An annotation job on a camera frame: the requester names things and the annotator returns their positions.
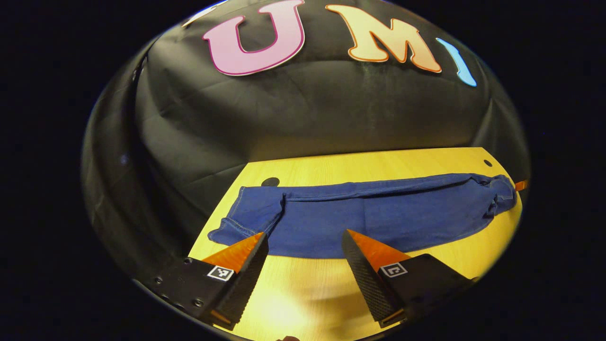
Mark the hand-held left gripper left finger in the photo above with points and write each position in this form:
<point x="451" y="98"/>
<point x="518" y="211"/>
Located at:
<point x="248" y="279"/>

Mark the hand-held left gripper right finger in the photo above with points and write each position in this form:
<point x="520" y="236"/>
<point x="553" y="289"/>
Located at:
<point x="364" y="279"/>

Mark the blue denim jeans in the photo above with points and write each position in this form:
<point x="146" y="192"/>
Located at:
<point x="378" y="213"/>

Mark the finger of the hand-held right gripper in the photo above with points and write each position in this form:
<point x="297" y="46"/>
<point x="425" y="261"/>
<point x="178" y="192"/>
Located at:
<point x="521" y="185"/>

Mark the black backdrop cloth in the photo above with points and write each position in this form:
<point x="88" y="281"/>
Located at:
<point x="307" y="109"/>

